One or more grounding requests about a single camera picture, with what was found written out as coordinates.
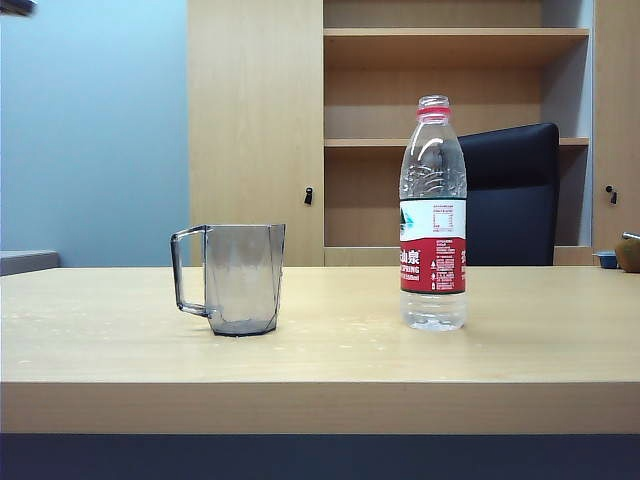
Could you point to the transparent grey plastic mug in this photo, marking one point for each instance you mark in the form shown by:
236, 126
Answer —
245, 280

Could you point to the clear water bottle red label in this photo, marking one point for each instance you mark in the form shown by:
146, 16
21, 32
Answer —
433, 260

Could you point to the black cabinet door key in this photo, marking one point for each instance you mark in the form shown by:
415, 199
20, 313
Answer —
611, 195
308, 196

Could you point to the light wooden shelf cabinet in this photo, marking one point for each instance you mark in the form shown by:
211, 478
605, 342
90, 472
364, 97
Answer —
255, 125

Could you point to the dark blue office chair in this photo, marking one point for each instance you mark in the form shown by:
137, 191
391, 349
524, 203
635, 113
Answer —
515, 200

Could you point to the small blue container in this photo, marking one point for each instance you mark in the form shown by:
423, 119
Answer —
608, 259

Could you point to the grey side desk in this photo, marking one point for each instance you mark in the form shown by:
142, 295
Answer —
27, 261

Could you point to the olive brown round object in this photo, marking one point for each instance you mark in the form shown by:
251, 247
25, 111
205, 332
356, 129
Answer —
630, 254

